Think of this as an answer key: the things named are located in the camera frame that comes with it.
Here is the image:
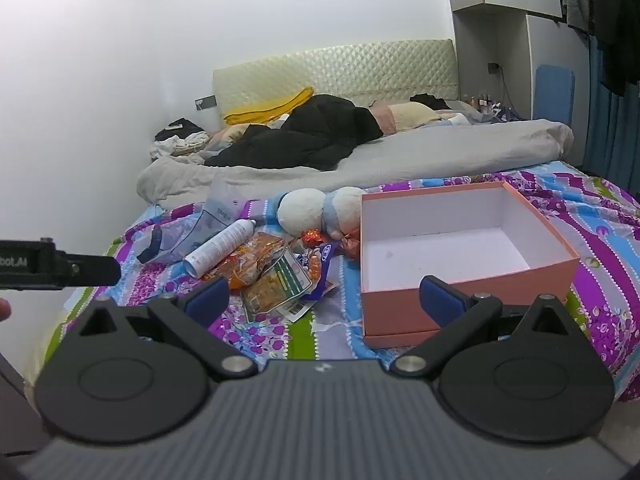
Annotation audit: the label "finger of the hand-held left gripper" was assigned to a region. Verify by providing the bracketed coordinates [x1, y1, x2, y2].
[56, 252, 122, 287]

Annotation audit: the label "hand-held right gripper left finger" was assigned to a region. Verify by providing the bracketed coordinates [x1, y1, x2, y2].
[65, 276, 258, 381]

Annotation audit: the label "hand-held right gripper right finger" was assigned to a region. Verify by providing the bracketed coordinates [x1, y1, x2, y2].
[390, 275, 583, 376]

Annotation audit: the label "pink cardboard box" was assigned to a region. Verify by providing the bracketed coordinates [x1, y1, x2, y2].
[360, 181, 581, 351]

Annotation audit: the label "labelled orange snack packet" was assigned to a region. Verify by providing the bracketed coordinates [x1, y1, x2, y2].
[242, 250, 321, 321]

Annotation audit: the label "blue instant noodle packet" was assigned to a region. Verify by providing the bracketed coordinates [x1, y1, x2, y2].
[295, 240, 342, 301]

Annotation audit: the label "white spray bottle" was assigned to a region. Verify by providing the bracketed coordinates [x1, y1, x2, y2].
[183, 220, 257, 278]

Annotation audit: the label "clear zip bag blue print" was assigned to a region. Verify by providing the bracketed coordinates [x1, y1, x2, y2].
[137, 180, 251, 266]

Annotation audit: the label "white and blue plush toy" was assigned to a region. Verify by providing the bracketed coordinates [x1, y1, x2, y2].
[272, 186, 363, 243]

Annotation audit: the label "grey duvet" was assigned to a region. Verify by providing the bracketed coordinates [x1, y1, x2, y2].
[137, 119, 575, 206]

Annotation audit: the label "pile of clothes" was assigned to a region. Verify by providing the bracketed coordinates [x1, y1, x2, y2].
[150, 117, 211, 158]

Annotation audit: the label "colourful floral bed sheet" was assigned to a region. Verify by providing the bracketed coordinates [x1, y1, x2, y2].
[65, 170, 640, 403]

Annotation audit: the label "pink and beige pillow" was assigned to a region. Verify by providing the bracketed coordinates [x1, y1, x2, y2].
[370, 101, 441, 133]

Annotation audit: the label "purple patterned cloth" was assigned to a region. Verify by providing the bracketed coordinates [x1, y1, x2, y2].
[472, 104, 526, 123]

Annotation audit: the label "black jacket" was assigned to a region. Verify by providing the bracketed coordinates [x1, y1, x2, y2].
[205, 94, 385, 171]

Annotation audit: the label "black garment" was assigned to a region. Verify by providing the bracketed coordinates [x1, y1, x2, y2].
[410, 92, 453, 111]

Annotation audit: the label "row of small bottles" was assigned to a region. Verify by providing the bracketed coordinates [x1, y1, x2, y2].
[462, 92, 506, 113]

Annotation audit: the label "yellow blanket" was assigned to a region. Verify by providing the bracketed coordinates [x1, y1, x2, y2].
[223, 87, 314, 126]

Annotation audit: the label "blue panel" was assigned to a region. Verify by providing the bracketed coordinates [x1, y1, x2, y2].
[536, 64, 576, 123]

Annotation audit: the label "blue curtain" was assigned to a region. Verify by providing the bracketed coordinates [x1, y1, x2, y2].
[582, 35, 640, 196]

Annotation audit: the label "cream quilted headboard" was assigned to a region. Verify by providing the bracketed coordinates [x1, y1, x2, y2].
[212, 39, 460, 121]

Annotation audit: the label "hanging dark clothes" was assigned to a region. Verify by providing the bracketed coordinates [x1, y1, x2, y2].
[552, 0, 640, 96]

